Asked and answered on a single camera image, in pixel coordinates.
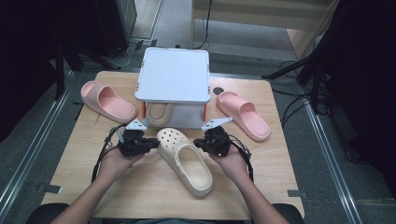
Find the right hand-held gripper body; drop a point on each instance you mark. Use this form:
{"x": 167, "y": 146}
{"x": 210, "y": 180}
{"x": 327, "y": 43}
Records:
{"x": 219, "y": 141}

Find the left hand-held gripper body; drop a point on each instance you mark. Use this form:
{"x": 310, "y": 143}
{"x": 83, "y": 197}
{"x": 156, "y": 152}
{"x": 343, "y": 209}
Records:
{"x": 132, "y": 143}

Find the beige clog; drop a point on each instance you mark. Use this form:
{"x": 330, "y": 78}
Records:
{"x": 190, "y": 165}
{"x": 159, "y": 113}

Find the pink slipper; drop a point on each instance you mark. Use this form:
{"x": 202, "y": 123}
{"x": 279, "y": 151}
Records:
{"x": 109, "y": 102}
{"x": 246, "y": 116}

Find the white shoe rack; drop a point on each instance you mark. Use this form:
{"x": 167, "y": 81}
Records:
{"x": 174, "y": 76}

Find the person's right hand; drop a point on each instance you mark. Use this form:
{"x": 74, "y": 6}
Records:
{"x": 232, "y": 166}

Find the person's left hand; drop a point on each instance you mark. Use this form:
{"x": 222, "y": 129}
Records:
{"x": 116, "y": 166}

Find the grey tape strip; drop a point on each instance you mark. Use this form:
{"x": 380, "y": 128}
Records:
{"x": 49, "y": 188}
{"x": 297, "y": 194}

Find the person's right leg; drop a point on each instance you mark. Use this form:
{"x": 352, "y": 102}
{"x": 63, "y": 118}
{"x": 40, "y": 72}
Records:
{"x": 288, "y": 216}

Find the person's leg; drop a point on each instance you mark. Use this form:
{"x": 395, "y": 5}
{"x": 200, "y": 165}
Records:
{"x": 288, "y": 216}
{"x": 46, "y": 214}

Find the black metal stand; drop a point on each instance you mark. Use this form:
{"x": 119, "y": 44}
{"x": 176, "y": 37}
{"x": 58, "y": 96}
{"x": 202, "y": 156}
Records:
{"x": 59, "y": 71}
{"x": 311, "y": 71}

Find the person's left leg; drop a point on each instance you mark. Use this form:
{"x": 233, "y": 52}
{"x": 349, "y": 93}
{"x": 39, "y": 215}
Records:
{"x": 46, "y": 214}

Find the dark cabinet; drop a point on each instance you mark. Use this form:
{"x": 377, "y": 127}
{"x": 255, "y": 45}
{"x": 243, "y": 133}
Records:
{"x": 121, "y": 21}

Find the light wooden furniture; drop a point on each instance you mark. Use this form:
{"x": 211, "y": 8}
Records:
{"x": 264, "y": 14}

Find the metal floor rail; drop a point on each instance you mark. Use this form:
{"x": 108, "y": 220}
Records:
{"x": 333, "y": 161}
{"x": 34, "y": 143}

